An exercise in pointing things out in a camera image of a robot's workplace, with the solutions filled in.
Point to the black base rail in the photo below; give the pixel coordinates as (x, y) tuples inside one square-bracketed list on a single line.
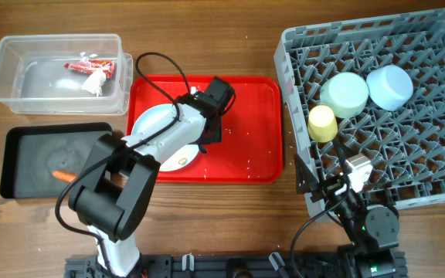
[(273, 265)]

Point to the red snack wrapper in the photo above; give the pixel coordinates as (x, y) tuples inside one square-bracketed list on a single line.
[(89, 66)]

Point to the yellow plastic cup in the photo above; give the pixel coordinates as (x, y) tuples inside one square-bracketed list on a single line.
[(322, 125)]

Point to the white tissue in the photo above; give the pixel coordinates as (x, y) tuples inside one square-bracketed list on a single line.
[(93, 84)]

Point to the grey dishwasher rack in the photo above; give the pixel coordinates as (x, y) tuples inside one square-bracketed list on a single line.
[(406, 146)]

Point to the clear plastic bin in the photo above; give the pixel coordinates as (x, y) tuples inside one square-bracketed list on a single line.
[(36, 74)]

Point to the light blue bowl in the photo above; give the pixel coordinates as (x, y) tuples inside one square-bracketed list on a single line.
[(390, 87)]

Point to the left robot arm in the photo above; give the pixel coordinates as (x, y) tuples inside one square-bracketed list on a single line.
[(111, 194)]

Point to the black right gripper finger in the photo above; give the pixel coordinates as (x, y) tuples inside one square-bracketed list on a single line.
[(343, 152), (306, 182)]

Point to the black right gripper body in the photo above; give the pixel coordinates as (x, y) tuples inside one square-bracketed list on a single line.
[(326, 187)]

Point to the black tray bin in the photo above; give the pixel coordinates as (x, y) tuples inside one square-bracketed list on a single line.
[(32, 154)]

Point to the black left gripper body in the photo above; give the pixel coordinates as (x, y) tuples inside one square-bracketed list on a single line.
[(212, 139)]

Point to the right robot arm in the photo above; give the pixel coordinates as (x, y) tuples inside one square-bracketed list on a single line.
[(372, 229)]

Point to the light blue plate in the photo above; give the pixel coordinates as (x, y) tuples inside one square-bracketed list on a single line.
[(184, 156)]

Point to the mint green bowl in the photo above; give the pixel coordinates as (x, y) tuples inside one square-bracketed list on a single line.
[(346, 94)]

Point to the orange carrot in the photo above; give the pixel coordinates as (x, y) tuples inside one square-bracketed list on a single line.
[(64, 176)]

